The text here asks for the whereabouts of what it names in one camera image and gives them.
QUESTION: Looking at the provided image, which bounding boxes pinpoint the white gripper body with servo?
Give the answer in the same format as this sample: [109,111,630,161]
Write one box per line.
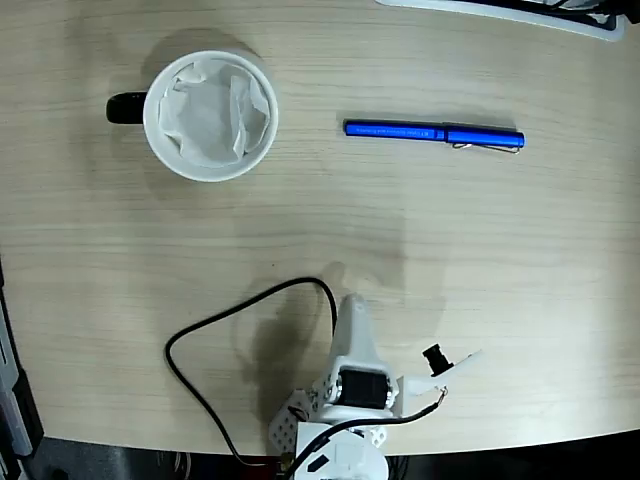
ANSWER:
[312,355,401,421]

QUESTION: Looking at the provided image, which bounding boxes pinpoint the blue metallic pen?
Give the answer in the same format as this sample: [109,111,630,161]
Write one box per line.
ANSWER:
[342,118,527,154]

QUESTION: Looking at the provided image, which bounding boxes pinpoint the crumpled white paper tissue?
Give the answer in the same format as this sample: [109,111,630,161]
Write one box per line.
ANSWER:
[158,62,271,169]

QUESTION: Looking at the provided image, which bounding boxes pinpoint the white flat stand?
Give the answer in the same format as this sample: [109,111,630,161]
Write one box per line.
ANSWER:
[374,0,626,44]

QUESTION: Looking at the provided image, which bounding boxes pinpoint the black camera on white mount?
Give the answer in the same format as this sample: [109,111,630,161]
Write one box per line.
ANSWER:
[398,342,484,417]

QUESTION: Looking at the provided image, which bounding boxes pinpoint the black camera cable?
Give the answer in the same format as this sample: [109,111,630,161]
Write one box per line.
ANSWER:
[164,276,450,476]

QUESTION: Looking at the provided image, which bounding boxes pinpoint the white mug with black handle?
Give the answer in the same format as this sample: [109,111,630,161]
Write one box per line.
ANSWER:
[105,48,280,183]

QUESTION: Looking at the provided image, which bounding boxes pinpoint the grey metal bracket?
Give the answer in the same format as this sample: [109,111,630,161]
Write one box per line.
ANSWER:
[0,299,34,459]

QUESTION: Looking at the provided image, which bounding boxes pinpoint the black tangled wires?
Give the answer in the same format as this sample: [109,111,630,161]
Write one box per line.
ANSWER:
[517,0,640,26]

